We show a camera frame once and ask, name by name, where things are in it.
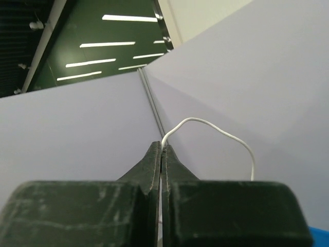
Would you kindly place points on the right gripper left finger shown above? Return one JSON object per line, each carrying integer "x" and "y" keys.
{"x": 123, "y": 212}

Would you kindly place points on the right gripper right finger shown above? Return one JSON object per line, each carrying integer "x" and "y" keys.
{"x": 227, "y": 213}

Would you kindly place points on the blue three-compartment bin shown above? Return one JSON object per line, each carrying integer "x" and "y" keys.
{"x": 320, "y": 237}

